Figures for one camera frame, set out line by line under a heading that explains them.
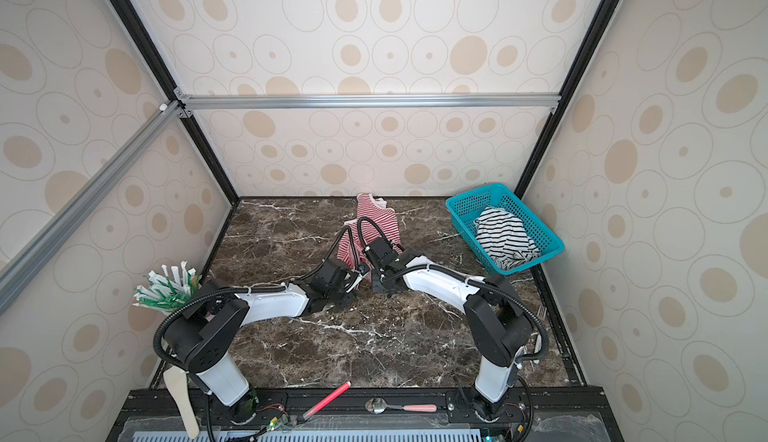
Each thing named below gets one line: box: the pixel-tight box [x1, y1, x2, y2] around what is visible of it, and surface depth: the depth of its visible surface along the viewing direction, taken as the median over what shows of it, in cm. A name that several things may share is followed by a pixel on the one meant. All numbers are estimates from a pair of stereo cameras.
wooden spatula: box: [163, 366, 200, 439], surface depth 76 cm
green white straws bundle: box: [132, 261, 202, 312], surface depth 76 cm
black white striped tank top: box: [474, 206, 541, 269], surface depth 105 cm
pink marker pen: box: [302, 381, 352, 421], surface depth 76 cm
